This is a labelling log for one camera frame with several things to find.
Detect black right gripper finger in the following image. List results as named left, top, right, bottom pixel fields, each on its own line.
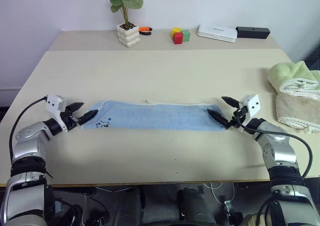
left=206, top=108, right=230, bottom=127
left=221, top=95, right=241, bottom=109

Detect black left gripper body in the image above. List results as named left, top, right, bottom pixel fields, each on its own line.
left=59, top=106, right=83, bottom=132

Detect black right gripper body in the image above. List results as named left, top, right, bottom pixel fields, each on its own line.
left=224, top=105, right=250, bottom=130

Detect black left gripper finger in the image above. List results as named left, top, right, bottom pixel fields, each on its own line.
left=78, top=109, right=98, bottom=125
left=66, top=101, right=85, bottom=113

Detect beige towel with white fringe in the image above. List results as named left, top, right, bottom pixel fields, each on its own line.
left=275, top=77, right=320, bottom=135

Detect light blue towel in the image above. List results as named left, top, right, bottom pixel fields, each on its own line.
left=81, top=99, right=227, bottom=132

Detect light green towel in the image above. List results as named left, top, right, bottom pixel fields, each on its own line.
left=268, top=60, right=320, bottom=93

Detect flat white box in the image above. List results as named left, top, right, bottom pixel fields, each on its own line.
left=196, top=24, right=238, bottom=43

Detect long black box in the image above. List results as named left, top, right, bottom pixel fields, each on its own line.
left=235, top=26, right=271, bottom=40

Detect green wooden block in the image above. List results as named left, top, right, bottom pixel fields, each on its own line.
left=181, top=29, right=192, bottom=43

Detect red wooden block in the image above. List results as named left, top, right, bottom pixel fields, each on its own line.
left=173, top=32, right=184, bottom=46

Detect green plant in white pot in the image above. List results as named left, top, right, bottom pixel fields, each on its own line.
left=103, top=0, right=145, bottom=48

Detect dark rounded shape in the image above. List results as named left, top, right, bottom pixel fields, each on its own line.
left=107, top=185, right=146, bottom=226
left=175, top=187, right=216, bottom=226

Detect orange and black pliers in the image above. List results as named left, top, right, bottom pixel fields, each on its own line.
left=138, top=26, right=154, bottom=36

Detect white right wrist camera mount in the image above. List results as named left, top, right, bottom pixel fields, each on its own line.
left=238, top=93, right=261, bottom=120

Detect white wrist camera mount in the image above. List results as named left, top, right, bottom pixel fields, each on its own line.
left=238, top=93, right=261, bottom=120
left=45, top=94, right=70, bottom=132

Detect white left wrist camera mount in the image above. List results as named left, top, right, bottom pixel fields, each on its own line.
left=45, top=94, right=70, bottom=132

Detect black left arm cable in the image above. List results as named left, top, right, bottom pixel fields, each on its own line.
left=8, top=97, right=50, bottom=162

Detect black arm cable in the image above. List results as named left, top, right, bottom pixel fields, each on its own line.
left=233, top=115, right=314, bottom=179
left=8, top=97, right=50, bottom=162

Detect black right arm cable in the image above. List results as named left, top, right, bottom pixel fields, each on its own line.
left=233, top=115, right=314, bottom=179

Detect thin white cable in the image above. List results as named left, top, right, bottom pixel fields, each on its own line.
left=202, top=182, right=237, bottom=212

